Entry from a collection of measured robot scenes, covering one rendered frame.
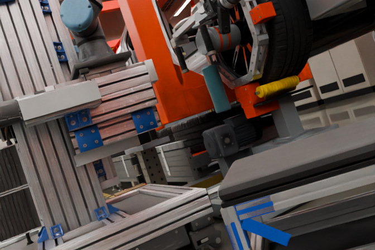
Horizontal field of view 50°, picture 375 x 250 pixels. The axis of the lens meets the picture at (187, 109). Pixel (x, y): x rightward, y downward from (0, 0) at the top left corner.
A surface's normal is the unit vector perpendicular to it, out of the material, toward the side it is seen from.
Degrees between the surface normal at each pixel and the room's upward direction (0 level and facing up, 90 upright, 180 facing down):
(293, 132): 90
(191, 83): 90
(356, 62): 90
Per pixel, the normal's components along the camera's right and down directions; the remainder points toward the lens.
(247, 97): -0.87, 0.29
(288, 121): 0.37, -0.16
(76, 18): 0.00, 0.06
